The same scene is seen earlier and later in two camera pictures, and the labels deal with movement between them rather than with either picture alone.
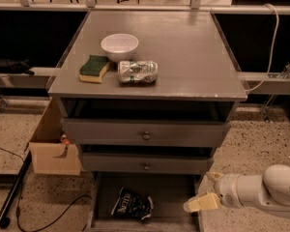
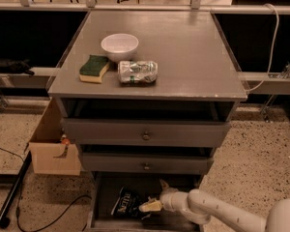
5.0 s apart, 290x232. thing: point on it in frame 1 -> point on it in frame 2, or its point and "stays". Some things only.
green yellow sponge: (94, 69) stays
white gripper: (226, 189) -> (168, 199)
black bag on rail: (20, 67) stays
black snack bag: (130, 203) stays
